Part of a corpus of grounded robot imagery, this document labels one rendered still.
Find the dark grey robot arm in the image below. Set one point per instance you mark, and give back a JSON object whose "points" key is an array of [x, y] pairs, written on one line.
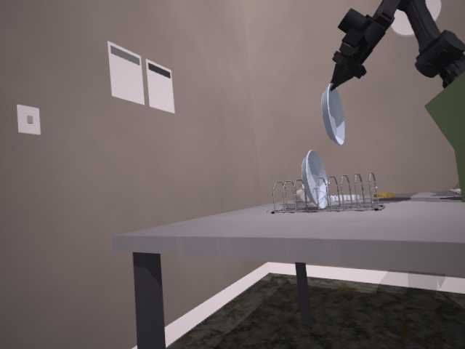
{"points": [[433, 58]]}

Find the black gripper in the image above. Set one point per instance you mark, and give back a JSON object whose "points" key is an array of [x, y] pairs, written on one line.
{"points": [[350, 68]]}

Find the white mug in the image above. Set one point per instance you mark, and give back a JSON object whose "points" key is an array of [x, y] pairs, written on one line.
{"points": [[300, 194]]}

